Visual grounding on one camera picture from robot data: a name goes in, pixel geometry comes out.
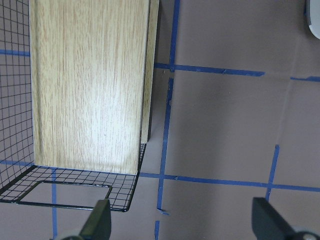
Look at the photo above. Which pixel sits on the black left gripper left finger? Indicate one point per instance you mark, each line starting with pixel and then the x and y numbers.
pixel 98 226

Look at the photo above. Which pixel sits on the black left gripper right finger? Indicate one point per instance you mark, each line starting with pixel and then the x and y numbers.
pixel 268 224

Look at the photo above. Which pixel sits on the black wire basket shelf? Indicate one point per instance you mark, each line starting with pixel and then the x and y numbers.
pixel 75 89

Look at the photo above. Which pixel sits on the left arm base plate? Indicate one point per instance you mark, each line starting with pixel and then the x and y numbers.
pixel 313 16

